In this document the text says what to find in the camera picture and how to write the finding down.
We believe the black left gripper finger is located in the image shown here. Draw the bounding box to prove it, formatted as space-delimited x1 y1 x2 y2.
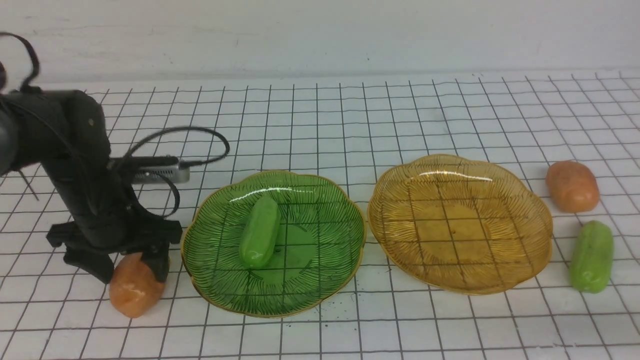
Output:
63 248 115 285
142 243 170 283

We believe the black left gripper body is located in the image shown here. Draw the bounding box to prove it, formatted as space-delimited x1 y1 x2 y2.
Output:
46 156 183 255

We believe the orange potato toy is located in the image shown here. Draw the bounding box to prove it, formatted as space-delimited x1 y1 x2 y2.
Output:
545 161 601 214
109 252 165 319

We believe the green cucumber toy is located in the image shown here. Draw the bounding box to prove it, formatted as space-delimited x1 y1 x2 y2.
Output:
569 220 615 294
238 194 281 269

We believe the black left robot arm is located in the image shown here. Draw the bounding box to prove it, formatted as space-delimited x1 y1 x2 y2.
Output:
1 89 183 284

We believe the green glass leaf plate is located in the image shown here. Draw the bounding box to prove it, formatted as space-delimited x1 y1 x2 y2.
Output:
181 170 367 318

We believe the white grid tablecloth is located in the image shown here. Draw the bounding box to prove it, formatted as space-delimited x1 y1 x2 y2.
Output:
0 70 640 360

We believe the amber glass leaf plate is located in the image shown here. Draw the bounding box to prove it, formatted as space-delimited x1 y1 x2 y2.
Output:
366 153 553 296

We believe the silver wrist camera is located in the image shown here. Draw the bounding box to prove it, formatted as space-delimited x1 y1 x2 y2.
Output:
131 165 191 185

